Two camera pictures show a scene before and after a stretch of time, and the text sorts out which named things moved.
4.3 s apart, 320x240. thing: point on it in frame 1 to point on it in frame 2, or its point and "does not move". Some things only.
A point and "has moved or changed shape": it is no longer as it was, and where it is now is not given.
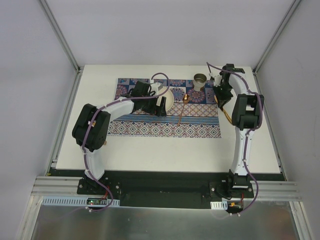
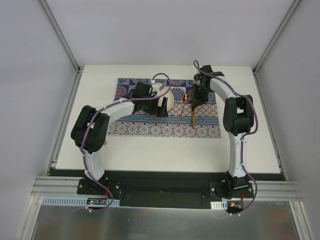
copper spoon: x=186 y=99 does not move
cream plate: x=169 y=99 does not move
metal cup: x=199 y=81 does not move
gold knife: x=226 y=114 has moved or changed shape
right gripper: x=224 y=93 to x=198 y=97
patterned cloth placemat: x=194 y=113 does not move
